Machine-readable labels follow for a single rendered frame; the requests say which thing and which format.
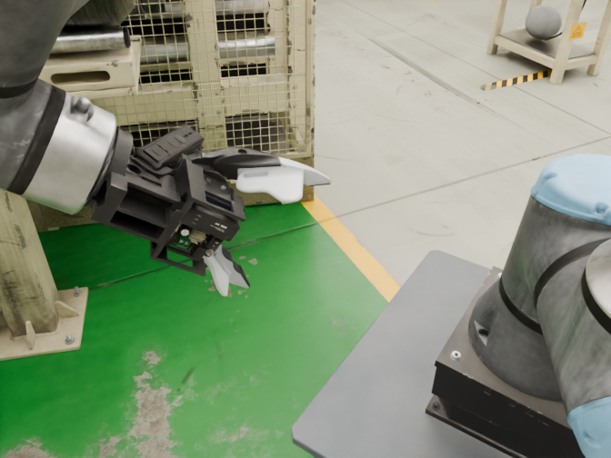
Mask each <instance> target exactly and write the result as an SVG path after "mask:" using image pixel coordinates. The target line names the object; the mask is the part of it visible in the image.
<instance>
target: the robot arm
mask: <svg viewBox="0 0 611 458"><path fill-rule="evenodd" d="M88 1H89V0H0V188H1V189H4V190H7V191H8V192H11V193H14V194H19V195H20V196H21V197H23V198H25V199H28V200H30V201H33V202H36V203H39V204H43V205H46V206H48V207H51V208H54V209H56V210H59V211H62V212H65V213H67V214H76V213H77V212H79V211H80V210H81V209H82V208H83V207H87V208H90V209H92V213H91V220H94V221H96V222H98V223H101V224H105V225H108V226H111V227H114V228H116V229H118V230H121V231H124V232H127V233H130V234H133V235H136V236H139V237H142V238H144V239H146V240H149V241H150V250H151V259H154V260H157V261H159V262H161V263H164V264H169V265H172V266H174V267H177V268H180V269H183V270H186V271H188V272H191V273H194V274H199V275H201V276H203V277H205V275H206V273H205V269H207V270H208V271H210V272H211V273H212V276H213V278H214V281H215V286H216V288H217V290H218V292H219V293H220V294H221V295H223V296H227V293H228V284H229V283H230V284H234V285H237V286H240V287H244V288H246V289H247V288H249V287H250V283H249V282H248V280H247V278H246V276H245V273H244V271H243V269H242V267H241V265H239V264H237V263H236V262H235V261H233V259H232V255H231V253H230V252H228V251H227V250H226V249H224V248H223V246H222V242H223V241H224V240H226V241H227V242H230V241H231V240H232V239H233V238H234V236H235V235H236V233H237V232H238V230H239V229H240V225H239V222H238V220H239V221H241V222H245V214H244V211H245V207H244V203H243V199H242V197H241V196H239V195H237V194H235V192H234V189H232V188H230V187H229V186H228V183H227V180H226V177H227V179H231V180H237V181H236V188H237V190H239V191H241V192H244V193H268V194H271V195H272V196H273V197H274V198H275V199H277V200H278V201H280V202H283V203H293V202H297V201H299V200H300V199H301V198H302V196H303V184H304V185H309V186H316V185H326V184H331V180H330V178H329V177H328V176H327V175H325V174H322V173H321V172H319V171H317V170H316V169H314V168H312V167H310V166H307V165H305V164H300V163H298V162H295V161H292V160H289V159H285V158H282V157H278V156H277V155H276V154H269V153H265V152H261V151H257V150H254V149H250V148H244V147H230V148H225V149H221V150H217V151H214V152H202V153H201V154H200V152H201V149H199V148H200V146H201V144H202V143H203V142H204V140H205V138H204V137H202V136H201V135H200V134H198V133H197V132H196V131H194V130H193V129H192V128H190V127H189V126H188V125H187V124H185V125H183V126H181V127H179V128H177V129H175V130H174V131H172V132H170V133H169V134H166V135H164V136H162V137H160V138H158V139H156V140H154V141H153V142H151V143H149V144H146V145H144V146H142V147H140V148H138V149H137V151H136V152H135V155H134V156H132V155H130V154H131V151H132V146H133V136H132V135H131V134H129V133H128V132H125V131H123V130H121V129H119V128H117V123H116V119H115V115H114V114H112V113H110V112H108V111H106V110H104V109H102V108H100V107H98V106H96V105H92V104H91V102H90V100H89V99H88V98H86V97H84V96H80V97H79V98H78V97H76V96H74V95H70V94H69V93H67V92H66V91H65V90H63V89H60V88H58V87H56V86H54V85H51V84H49V83H47V82H46V81H44V80H42V79H39V78H38V77H39V75H40V74H41V72H42V70H43V68H44V65H45V62H46V60H47V58H48V56H49V55H50V53H51V51H52V49H53V47H54V45H55V42H56V40H57V38H58V36H59V34H60V32H61V30H62V29H63V27H64V25H65V23H66V21H67V20H68V19H69V18H70V16H71V15H73V14H74V13H75V12H76V11H77V10H79V9H80V8H81V7H82V6H83V5H84V4H86V3H87V2H88ZM170 244H173V245H174V246H175V247H176V248H174V247H172V246H169V245H170ZM167 250H168V251H170V252H173V253H176V254H181V255H182V256H185V257H188V258H191V259H192V264H193V267H191V266H188V265H185V264H180V263H178V262H175V261H172V260H170V259H167ZM468 331H469V337H470V340H471V343H472V345H473V347H474V349H475V351H476V354H477V355H478V357H479V358H480V360H481V361H482V362H483V363H484V365H485V366H486V367H487V368H488V369H489V370H490V371H491V372H492V373H493V374H495V375H496V376H497V377H498V378H500V379H501V380H502V381H504V382H505V383H507V384H509V385H511V386H512V387H514V388H516V389H517V390H519V391H521V392H523V393H527V394H530V395H532V396H534V397H538V398H541V399H546V400H550V401H558V402H564V405H565V408H566V413H567V422H568V424H569V426H570V427H571V428H572V429H573V431H574V434H575V436H576V439H577V442H578V444H579V447H580V449H581V451H582V453H583V455H584V456H585V457H586V458H611V156H609V155H603V154H571V155H564V156H560V157H557V158H556V159H554V160H552V161H550V162H549V163H547V164H546V165H545V166H544V168H543V169H542V171H541V173H540V175H539V176H538V178H537V181H536V184H534V185H533V186H532V188H531V195H530V197H529V199H528V202H527V205H526V209H525V211H524V214H523V217H522V220H521V222H520V225H519V227H518V230H517V232H516V237H515V240H514V242H513V244H512V247H511V250H510V252H509V255H508V257H507V260H506V264H505V267H504V270H503V272H502V274H501V277H500V278H499V279H498V280H497V281H496V282H495V283H493V284H492V285H491V286H490V287H489V288H488V289H487V290H486V291H484V292H483V293H482V294H481V295H480V297H479V298H478V299H477V301H476V303H475V305H474V308H473V311H472V313H471V316H470V319H469V325H468Z"/></svg>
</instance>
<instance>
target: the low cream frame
mask: <svg viewBox="0 0 611 458"><path fill-rule="evenodd" d="M506 2H507V0H496V5H495V11H494V15H493V20H492V24H491V30H490V35H489V39H488V45H487V49H486V53H487V54H490V55H495V54H496V52H497V48H498V46H499V45H500V46H502V47H504V48H506V49H508V50H510V51H512V52H515V53H517V54H519V55H522V56H524V57H527V58H529V59H531V60H533V61H536V62H538V63H539V64H542V65H545V66H547V67H550V68H552V69H553V71H552V74H551V77H550V81H549V82H550V83H552V84H554V85H558V84H561V83H562V79H563V76H564V72H565V70H568V69H573V68H577V67H581V66H585V65H588V68H587V72H586V73H587V74H589V75H592V76H593V75H598V73H599V69H600V66H601V64H602V61H603V58H604V54H605V51H606V47H607V44H608V41H609V37H610V35H611V0H608V2H607V6H606V10H605V14H604V17H603V20H602V23H601V26H600V29H599V32H598V36H597V39H596V44H595V47H594V50H590V49H588V48H585V47H583V46H581V45H577V44H574V43H573V40H575V39H579V38H583V36H584V32H585V30H586V24H587V22H584V23H578V20H579V17H580V14H581V12H582V10H583V8H584V6H585V3H586V0H571V2H570V6H569V8H568V12H567V16H566V22H565V25H564V29H563V32H561V33H560V34H558V35H556V34H557V33H558V31H559V30H560V28H561V24H562V19H561V15H560V14H559V12H558V11H557V10H556V9H555V8H554V7H552V6H550V5H541V4H542V0H531V4H530V8H529V12H528V14H527V16H526V23H525V25H526V28H521V29H516V30H511V31H505V32H501V29H502V24H503V20H504V15H505V10H506ZM560 35H562V36H561V38H559V37H558V36H560Z"/></svg>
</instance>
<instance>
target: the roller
mask: <svg viewBox="0 0 611 458"><path fill-rule="evenodd" d="M130 46H131V40H130V34H129V30H128V28H126V26H124V27H122V26H116V27H100V28H85V29H70V30H61V32H60V34H59V36H58V38H57V40H56V42H55V45H54V47H53V49H52V51H51V53H50V54H55V53H69V52H83V51H97V50H111V49H125V48H130Z"/></svg>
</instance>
